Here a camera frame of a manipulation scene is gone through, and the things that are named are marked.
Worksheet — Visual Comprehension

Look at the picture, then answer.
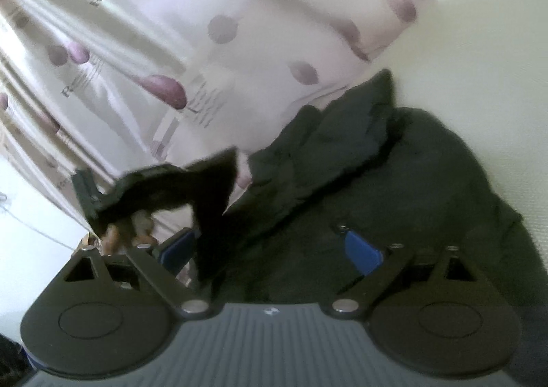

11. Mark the person's left hand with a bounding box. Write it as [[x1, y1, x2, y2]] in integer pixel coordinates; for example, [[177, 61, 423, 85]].
[[103, 209, 157, 257]]

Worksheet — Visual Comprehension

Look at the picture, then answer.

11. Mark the floral printed curtain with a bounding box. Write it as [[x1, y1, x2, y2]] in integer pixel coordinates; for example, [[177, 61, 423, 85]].
[[0, 0, 438, 251]]

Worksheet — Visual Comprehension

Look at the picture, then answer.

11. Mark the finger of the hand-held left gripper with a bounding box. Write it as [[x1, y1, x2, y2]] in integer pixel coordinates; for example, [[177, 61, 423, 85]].
[[71, 168, 108, 238]]

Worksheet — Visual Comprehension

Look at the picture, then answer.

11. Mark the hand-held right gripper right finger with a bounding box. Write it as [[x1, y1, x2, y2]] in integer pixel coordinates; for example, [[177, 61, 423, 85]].
[[329, 223, 478, 321]]

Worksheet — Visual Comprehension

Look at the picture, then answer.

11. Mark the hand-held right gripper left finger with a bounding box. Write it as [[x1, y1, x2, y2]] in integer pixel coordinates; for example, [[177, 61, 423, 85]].
[[64, 228, 211, 320]]

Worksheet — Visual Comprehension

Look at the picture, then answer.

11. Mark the black jacket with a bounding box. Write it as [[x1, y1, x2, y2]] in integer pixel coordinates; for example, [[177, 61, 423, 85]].
[[92, 68, 548, 315]]

